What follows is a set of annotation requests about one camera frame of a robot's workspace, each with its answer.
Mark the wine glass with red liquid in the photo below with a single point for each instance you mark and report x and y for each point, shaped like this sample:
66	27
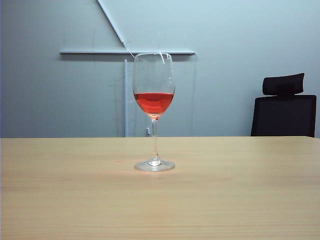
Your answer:
153	102

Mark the black office chair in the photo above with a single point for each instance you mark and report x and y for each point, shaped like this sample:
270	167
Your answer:
282	115

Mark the small white wall fitting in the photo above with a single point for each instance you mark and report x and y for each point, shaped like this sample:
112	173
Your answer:
148	131

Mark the white vertical post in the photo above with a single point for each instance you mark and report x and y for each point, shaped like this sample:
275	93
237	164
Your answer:
126	112

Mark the white horizontal wall rail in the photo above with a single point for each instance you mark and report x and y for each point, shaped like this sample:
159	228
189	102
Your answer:
100	52

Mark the white diagonal wall rail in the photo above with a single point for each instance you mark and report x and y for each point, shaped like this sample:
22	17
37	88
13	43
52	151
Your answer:
107	15

